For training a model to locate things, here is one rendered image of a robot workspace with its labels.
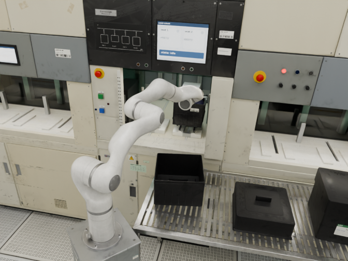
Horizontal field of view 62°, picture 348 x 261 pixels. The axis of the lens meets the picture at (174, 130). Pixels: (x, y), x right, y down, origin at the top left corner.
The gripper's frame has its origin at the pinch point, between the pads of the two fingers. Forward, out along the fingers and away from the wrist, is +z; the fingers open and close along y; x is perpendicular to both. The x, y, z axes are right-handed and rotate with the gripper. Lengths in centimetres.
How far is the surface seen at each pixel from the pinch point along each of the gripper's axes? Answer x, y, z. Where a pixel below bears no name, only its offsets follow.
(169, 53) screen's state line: 29.5, -11.1, -30.3
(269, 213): -35, 52, -76
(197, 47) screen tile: 34.3, 4.7, -30.3
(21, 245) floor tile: -122, -117, -60
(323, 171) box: -20, 80, -55
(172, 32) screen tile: 41, -10, -30
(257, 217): -35, 46, -81
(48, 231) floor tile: -122, -105, -42
